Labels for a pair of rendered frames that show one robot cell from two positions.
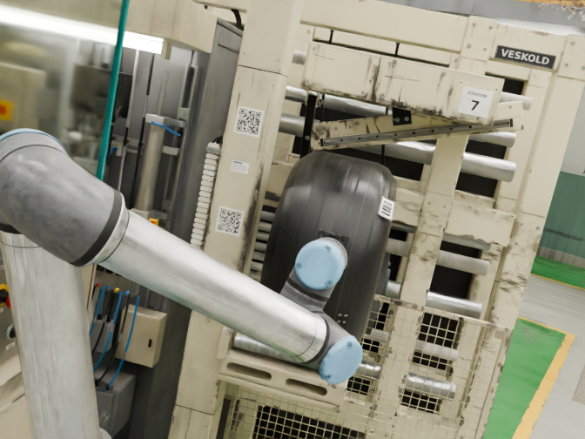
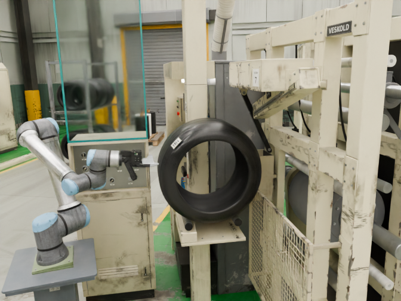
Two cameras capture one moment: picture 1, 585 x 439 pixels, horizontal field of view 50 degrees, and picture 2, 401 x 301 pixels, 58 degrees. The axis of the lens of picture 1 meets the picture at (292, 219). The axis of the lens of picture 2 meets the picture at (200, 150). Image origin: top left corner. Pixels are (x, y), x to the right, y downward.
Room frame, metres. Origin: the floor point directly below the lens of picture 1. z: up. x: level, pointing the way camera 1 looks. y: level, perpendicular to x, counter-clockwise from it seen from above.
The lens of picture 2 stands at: (1.19, -2.03, 1.74)
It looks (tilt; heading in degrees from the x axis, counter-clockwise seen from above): 13 degrees down; 73
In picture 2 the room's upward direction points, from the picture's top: 1 degrees counter-clockwise
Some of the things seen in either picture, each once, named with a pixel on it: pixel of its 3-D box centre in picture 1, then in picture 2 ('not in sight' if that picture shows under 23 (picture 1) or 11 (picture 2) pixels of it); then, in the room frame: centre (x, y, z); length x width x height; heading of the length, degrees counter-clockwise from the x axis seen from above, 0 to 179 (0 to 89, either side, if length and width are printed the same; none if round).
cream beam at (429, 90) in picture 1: (400, 85); (264, 74); (2.09, -0.25, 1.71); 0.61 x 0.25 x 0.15; 82
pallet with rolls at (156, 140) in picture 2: not in sight; (145, 126); (2.42, 6.97, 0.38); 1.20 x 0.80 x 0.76; 70
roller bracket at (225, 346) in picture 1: (241, 322); not in sight; (1.83, 0.09, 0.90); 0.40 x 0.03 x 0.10; 172
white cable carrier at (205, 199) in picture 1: (203, 222); not in sight; (1.81, 0.26, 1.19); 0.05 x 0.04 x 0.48; 172
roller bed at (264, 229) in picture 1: (264, 248); (257, 174); (2.22, 0.08, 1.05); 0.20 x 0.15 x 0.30; 82
